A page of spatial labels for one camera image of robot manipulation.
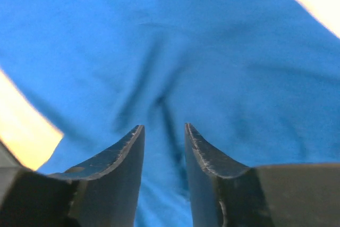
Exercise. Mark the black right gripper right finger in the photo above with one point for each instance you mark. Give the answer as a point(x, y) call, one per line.
point(225, 192)

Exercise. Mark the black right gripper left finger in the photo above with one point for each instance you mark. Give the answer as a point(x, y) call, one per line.
point(101, 191)

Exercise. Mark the blue t shirt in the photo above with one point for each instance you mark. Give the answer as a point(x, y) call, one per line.
point(259, 79)

